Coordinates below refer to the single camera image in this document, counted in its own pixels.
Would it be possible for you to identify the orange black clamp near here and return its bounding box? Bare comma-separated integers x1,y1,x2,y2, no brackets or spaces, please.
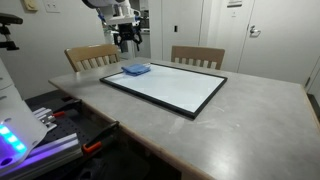
82,121,119,154

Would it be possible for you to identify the wooden chair by robot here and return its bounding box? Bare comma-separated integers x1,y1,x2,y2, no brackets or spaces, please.
64,44,120,72

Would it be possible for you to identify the black camera on mount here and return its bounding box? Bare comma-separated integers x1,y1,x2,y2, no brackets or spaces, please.
0,13,23,51

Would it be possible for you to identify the orange black clamp far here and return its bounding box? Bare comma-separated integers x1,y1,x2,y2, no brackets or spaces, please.
52,100,82,117

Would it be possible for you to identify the silver door lever handle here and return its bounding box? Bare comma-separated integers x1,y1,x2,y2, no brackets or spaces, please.
250,26,261,37

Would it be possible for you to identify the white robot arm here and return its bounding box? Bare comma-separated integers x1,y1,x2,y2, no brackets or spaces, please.
82,0,143,50

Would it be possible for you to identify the blue cloth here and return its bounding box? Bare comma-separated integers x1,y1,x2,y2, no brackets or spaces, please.
122,64,151,76

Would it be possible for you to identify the black framed white board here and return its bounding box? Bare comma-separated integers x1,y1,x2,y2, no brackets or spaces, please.
100,63,228,119

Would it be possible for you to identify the wooden chair near door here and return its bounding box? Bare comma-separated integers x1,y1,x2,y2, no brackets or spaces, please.
171,46,225,70

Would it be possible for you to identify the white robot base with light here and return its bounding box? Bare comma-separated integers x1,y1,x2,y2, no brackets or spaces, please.
0,60,47,175

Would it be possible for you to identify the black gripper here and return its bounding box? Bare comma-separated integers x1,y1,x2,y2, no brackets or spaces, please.
114,23,143,50

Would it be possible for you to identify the aluminium rail extrusion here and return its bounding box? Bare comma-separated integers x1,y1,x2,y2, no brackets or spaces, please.
0,133,83,180

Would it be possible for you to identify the beige wall thermostat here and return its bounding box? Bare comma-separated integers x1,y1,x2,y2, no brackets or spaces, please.
23,0,38,12

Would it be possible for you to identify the door sign plate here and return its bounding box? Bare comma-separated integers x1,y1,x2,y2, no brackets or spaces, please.
227,0,243,8

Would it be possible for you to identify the orange black clamp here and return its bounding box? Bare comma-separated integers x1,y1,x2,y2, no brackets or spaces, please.
82,121,119,154
52,100,82,117

